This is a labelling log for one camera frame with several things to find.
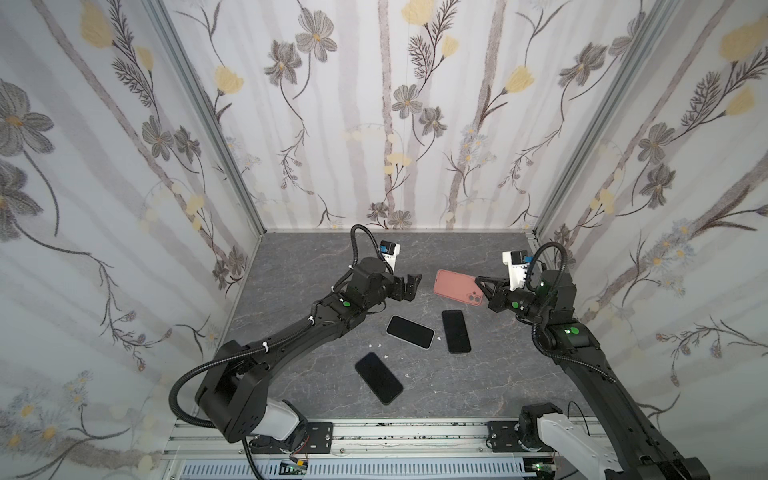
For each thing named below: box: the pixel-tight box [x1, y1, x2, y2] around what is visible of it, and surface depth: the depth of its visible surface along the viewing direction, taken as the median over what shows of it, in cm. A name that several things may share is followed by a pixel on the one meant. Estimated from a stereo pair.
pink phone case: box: [434, 269, 484, 306], surface depth 80 cm
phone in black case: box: [354, 352, 404, 406], surface depth 86 cm
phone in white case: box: [385, 314, 435, 350], surface depth 95 cm
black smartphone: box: [442, 309, 472, 353], surface depth 95 cm
